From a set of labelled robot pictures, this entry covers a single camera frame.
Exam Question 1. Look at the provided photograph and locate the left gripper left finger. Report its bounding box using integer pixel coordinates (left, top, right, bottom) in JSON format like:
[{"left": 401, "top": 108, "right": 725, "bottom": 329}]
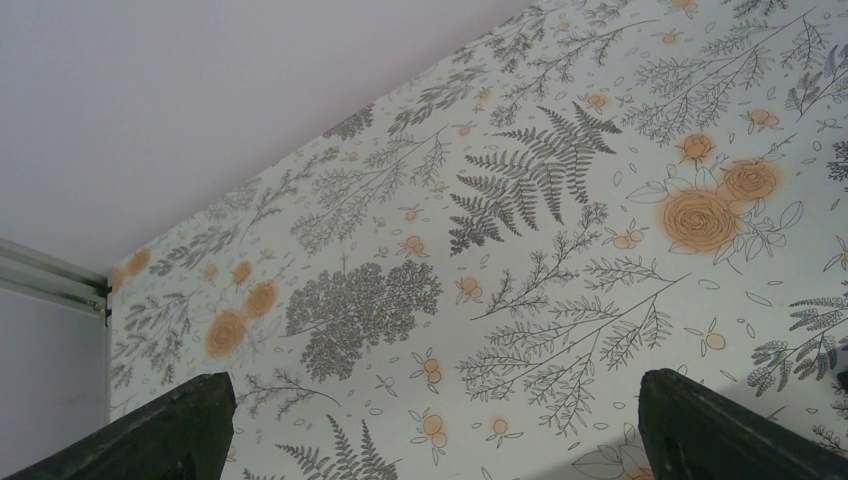
[{"left": 8, "top": 372, "right": 236, "bottom": 479}]

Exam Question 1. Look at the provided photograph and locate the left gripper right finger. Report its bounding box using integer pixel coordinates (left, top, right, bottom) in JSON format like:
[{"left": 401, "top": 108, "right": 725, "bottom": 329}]
[{"left": 638, "top": 368, "right": 847, "bottom": 479}]

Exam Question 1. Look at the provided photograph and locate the floral table mat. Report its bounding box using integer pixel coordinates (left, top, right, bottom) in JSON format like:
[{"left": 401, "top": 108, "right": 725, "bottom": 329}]
[{"left": 110, "top": 1, "right": 847, "bottom": 479}]

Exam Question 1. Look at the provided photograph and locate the left frame post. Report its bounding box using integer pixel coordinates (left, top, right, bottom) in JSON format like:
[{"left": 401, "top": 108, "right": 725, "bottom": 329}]
[{"left": 0, "top": 237, "right": 113, "bottom": 425}]

